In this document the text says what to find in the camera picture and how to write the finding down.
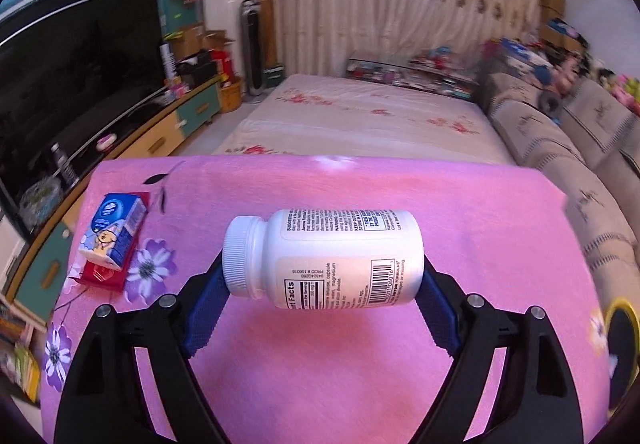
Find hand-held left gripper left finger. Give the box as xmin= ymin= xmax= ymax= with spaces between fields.
xmin=54 ymin=249 xmax=236 ymax=444

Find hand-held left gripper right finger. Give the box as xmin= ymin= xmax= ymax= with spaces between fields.
xmin=410 ymin=255 xmax=585 ymax=444

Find white pill bottle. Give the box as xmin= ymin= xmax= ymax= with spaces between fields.
xmin=222 ymin=209 xmax=426 ymax=310

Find yellow-rimmed dark trash bin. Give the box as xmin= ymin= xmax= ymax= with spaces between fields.
xmin=601 ymin=296 xmax=640 ymax=417

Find flat red packet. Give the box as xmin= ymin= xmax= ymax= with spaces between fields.
xmin=66 ymin=191 xmax=152 ymax=294

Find pink floral tablecloth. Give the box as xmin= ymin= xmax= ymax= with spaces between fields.
xmin=40 ymin=154 xmax=613 ymax=444

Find row of colourful books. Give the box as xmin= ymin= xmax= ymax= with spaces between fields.
xmin=0 ymin=304 xmax=42 ymax=402

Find beige deer-print sofa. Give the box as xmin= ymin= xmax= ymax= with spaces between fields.
xmin=480 ymin=71 xmax=640 ymax=285

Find beige floral bed mat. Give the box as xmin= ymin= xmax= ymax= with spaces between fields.
xmin=212 ymin=73 xmax=523 ymax=167

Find teal and wood television cabinet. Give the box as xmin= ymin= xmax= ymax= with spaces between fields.
xmin=0 ymin=74 xmax=223 ymax=320

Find clear water bottle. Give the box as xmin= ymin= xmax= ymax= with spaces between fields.
xmin=50 ymin=142 xmax=77 ymax=186

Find yellow woven basket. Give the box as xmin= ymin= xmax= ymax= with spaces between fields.
xmin=220 ymin=78 xmax=246 ymax=114

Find grey neck pillow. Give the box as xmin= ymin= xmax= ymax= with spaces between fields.
xmin=537 ymin=91 xmax=563 ymax=117

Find glass coffee table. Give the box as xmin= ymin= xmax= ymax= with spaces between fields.
xmin=344 ymin=51 xmax=478 ymax=101

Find green box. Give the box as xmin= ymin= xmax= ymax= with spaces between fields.
xmin=262 ymin=63 xmax=287 ymax=90

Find red box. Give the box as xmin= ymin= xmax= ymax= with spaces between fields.
xmin=210 ymin=49 xmax=233 ymax=85

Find large black television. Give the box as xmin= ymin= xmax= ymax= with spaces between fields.
xmin=0 ymin=0 xmax=168 ymax=220

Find black tower fan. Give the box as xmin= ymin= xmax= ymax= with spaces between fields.
xmin=240 ymin=0 xmax=267 ymax=105

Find pink plush toy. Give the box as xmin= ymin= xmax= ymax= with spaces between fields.
xmin=552 ymin=59 xmax=576 ymax=92

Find blue star-print pillow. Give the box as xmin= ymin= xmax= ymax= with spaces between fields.
xmin=500 ymin=39 xmax=546 ymax=70

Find open cardboard boxes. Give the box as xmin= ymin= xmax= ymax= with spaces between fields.
xmin=167 ymin=24 xmax=236 ymax=60

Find row of plush toys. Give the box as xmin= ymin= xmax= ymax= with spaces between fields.
xmin=595 ymin=66 xmax=640 ymax=115

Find stack of cardboard boxes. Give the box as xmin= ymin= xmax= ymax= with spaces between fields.
xmin=540 ymin=0 xmax=586 ymax=55

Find smaller black television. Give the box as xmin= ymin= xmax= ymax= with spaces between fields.
xmin=0 ymin=0 xmax=123 ymax=45

